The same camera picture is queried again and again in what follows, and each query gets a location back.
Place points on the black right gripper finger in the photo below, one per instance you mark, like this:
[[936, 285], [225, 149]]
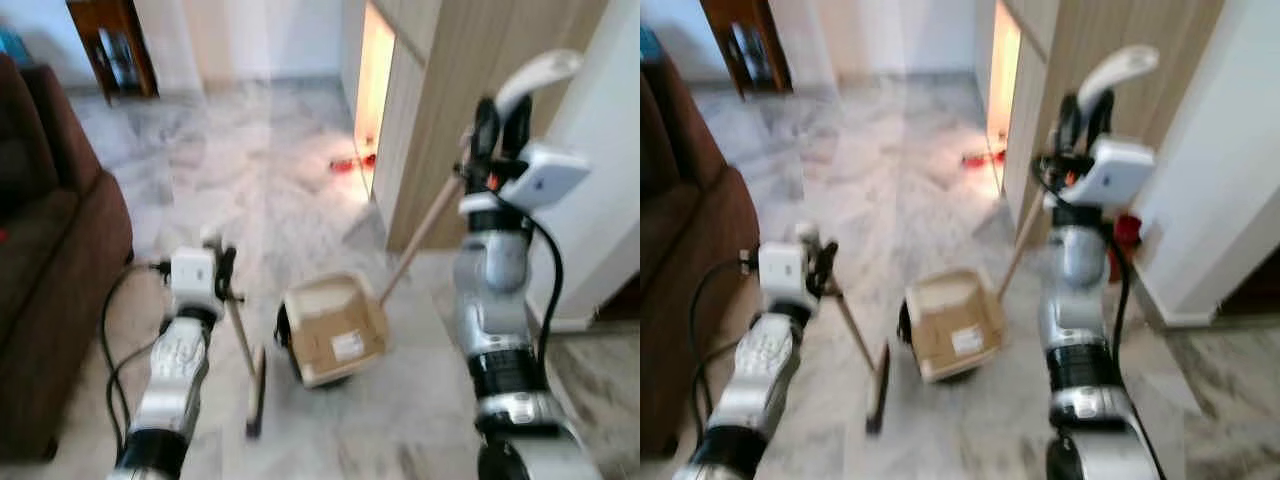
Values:
[[1069, 125], [1100, 118], [485, 130], [518, 125]]

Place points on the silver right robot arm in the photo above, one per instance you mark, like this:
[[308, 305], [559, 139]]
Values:
[[495, 300], [1075, 300]]

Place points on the small red floor object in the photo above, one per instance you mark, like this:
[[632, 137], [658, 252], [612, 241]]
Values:
[[352, 163], [983, 160]]

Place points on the light wood cabinet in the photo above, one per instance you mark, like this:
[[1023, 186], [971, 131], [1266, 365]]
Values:
[[1100, 40], [470, 70]]

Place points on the brown sofa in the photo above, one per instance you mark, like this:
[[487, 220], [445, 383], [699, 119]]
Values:
[[50, 260], [690, 260]]

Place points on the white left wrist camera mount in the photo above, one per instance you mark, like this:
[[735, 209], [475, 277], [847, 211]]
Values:
[[782, 275], [192, 278]]

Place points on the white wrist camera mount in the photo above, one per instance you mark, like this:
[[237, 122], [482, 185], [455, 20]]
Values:
[[782, 275], [1118, 172], [192, 278], [548, 175]]

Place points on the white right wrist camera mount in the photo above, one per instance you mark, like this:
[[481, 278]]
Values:
[[1118, 172], [548, 175]]

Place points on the red item by wall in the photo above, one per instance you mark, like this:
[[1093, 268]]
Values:
[[1128, 240]]

